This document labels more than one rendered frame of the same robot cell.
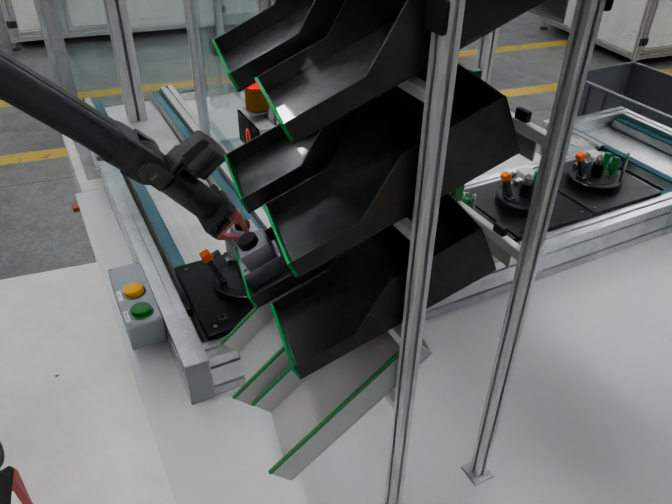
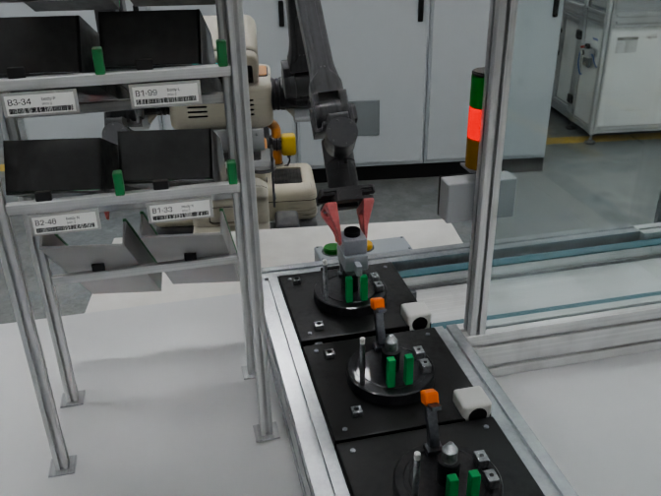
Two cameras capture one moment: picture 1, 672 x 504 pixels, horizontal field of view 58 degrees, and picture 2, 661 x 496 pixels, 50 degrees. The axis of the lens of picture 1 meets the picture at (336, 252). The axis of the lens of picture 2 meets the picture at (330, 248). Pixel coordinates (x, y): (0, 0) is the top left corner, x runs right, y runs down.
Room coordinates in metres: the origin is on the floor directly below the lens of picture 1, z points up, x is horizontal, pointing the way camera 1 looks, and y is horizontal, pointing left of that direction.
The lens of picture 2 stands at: (1.26, -0.94, 1.67)
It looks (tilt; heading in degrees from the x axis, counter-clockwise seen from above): 27 degrees down; 105
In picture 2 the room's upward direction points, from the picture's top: 1 degrees counter-clockwise
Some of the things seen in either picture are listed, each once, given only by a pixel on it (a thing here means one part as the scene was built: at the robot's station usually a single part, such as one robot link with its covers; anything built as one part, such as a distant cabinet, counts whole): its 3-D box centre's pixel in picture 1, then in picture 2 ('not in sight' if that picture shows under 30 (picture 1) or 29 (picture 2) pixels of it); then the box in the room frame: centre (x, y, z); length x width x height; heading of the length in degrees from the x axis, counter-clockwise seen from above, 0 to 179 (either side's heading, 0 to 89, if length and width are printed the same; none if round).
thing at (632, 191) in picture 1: (597, 167); not in sight; (1.45, -0.69, 1.01); 0.24 x 0.24 x 0.13; 28
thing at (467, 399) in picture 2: not in sight; (390, 355); (1.11, -0.04, 1.01); 0.24 x 0.24 x 0.13; 28
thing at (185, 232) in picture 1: (215, 232); (498, 309); (1.27, 0.30, 0.91); 0.84 x 0.28 x 0.10; 28
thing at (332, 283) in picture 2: (246, 278); (350, 292); (0.99, 0.19, 0.98); 0.14 x 0.14 x 0.02
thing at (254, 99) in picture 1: (257, 97); (481, 152); (1.21, 0.17, 1.28); 0.05 x 0.05 x 0.05
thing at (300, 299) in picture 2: (247, 286); (350, 301); (0.99, 0.19, 0.96); 0.24 x 0.24 x 0.02; 28
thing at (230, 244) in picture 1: (248, 236); (353, 248); (1.00, 0.18, 1.08); 0.08 x 0.04 x 0.07; 118
